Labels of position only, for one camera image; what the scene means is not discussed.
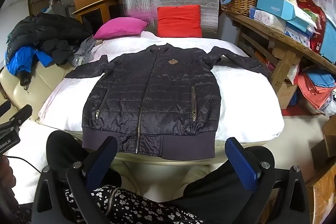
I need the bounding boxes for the red cloth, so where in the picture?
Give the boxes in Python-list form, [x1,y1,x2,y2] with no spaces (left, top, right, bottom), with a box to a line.
[157,5,203,38]

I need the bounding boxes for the red patterned bag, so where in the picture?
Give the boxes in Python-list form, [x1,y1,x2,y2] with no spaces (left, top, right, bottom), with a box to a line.
[295,0,327,51]

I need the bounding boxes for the white blanket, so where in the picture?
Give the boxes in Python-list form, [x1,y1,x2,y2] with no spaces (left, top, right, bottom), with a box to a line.
[39,30,285,147]

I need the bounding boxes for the plastic-wrapped wooden furniture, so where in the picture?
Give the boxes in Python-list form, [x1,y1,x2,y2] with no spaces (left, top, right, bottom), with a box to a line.
[307,161,336,224]

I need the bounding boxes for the dark quilted zip jacket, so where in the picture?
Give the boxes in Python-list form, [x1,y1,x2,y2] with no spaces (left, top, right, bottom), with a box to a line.
[65,43,272,160]

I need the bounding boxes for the stack of coloured folded cloths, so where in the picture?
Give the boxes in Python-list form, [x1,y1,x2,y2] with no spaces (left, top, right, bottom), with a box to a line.
[297,67,336,115]

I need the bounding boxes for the black pants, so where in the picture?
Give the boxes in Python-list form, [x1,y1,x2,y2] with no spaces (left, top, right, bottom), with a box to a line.
[46,131,276,224]

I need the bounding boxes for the grey garment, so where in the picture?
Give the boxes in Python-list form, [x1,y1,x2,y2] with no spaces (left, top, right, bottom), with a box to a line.
[71,36,100,67]

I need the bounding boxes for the blue cardboard box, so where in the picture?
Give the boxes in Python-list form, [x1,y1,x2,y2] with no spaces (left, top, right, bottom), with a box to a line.
[256,0,313,33]

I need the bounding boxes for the cardboard box with red print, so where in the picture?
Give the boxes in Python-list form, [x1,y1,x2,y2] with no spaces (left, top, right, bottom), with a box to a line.
[274,81,298,110]

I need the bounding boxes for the black floral garment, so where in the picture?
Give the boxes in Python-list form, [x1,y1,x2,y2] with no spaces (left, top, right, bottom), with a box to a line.
[64,185,210,224]

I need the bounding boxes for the wicker basket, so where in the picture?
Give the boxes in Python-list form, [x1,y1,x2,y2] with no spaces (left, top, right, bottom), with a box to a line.
[220,0,259,17]

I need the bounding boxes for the wooden shelf unit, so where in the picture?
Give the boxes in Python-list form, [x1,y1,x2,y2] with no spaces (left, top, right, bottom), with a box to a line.
[222,7,336,94]

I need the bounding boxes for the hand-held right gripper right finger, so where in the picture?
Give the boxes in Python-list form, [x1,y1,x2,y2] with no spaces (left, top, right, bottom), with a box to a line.
[224,137,311,224]

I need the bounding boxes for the black puffer jacket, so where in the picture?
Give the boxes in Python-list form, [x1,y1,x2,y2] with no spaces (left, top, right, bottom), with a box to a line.
[7,12,92,65]

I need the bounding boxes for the white patterned pack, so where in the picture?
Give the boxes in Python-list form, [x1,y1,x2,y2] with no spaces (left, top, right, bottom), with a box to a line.
[249,7,286,33]

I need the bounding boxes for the pink cushion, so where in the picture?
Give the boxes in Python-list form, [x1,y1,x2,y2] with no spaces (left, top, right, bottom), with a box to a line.
[93,17,149,40]

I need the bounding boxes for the bright blue garment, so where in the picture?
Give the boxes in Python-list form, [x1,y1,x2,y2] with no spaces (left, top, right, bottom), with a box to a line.
[7,46,55,75]

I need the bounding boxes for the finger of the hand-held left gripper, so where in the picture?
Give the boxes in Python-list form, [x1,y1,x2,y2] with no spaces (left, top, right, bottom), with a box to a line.
[0,105,33,132]

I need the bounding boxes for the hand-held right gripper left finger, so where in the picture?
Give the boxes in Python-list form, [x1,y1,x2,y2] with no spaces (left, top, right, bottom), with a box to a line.
[31,136,118,224]

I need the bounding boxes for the black cable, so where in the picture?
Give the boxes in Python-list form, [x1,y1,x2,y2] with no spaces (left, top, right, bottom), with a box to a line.
[5,156,42,174]

